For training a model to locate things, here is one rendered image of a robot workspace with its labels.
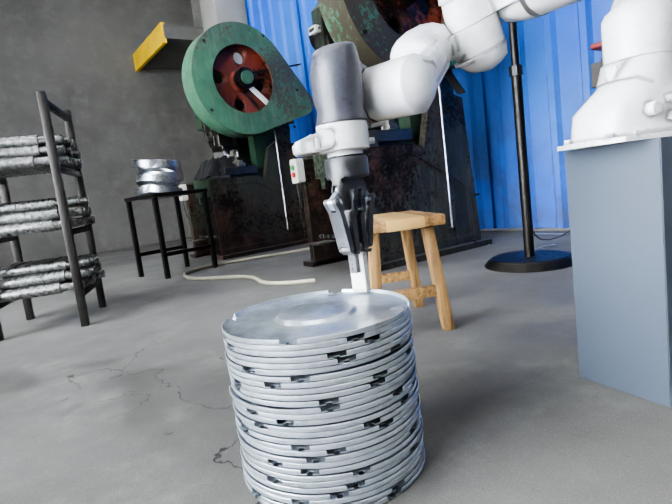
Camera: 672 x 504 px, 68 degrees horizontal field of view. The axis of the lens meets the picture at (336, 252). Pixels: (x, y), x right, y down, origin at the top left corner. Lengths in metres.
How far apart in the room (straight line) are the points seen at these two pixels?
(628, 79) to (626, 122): 0.09
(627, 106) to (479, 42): 0.39
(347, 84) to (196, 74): 3.04
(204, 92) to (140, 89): 3.72
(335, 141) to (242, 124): 3.10
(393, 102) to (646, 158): 0.42
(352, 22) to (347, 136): 1.58
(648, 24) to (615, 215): 0.32
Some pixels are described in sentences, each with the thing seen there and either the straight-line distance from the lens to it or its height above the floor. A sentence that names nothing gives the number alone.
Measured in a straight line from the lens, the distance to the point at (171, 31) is 6.47.
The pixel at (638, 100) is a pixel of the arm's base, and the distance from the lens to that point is 0.97.
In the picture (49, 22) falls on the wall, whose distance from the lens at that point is 7.51.
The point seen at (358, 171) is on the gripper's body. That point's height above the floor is 0.46.
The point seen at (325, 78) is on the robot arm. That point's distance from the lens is 0.85.
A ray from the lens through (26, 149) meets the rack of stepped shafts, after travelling 2.38.
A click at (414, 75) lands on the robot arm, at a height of 0.60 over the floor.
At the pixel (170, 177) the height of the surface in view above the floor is 0.64.
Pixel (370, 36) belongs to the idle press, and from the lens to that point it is 2.42.
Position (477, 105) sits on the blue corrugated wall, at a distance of 3.73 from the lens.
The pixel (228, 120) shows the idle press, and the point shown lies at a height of 1.02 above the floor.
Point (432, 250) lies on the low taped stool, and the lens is 1.42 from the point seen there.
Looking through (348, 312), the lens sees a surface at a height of 0.25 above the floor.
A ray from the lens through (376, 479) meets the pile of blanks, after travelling 0.74.
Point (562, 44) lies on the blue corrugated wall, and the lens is 3.41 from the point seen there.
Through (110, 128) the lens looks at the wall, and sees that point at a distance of 7.29.
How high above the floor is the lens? 0.43
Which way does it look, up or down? 7 degrees down
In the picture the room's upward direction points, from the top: 7 degrees counter-clockwise
